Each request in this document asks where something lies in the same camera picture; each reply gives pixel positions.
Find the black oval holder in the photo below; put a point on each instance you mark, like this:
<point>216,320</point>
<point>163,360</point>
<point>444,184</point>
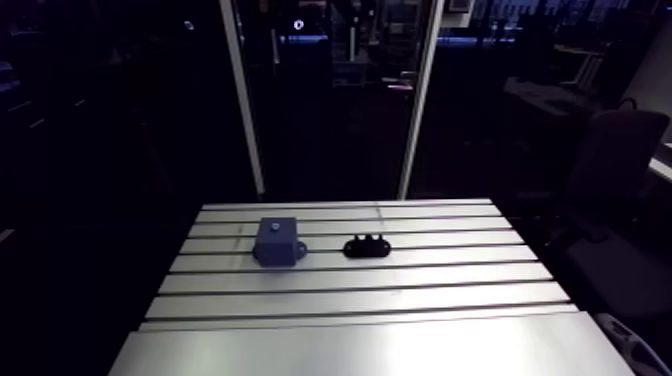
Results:
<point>367,248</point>

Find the dark blue-grey block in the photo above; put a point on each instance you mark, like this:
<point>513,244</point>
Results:
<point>276,246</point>

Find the dark office chair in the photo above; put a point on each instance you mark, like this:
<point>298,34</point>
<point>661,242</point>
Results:
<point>614,210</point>

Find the white post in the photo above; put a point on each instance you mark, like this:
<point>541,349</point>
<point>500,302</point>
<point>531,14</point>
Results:
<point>420,100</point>
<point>242,100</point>

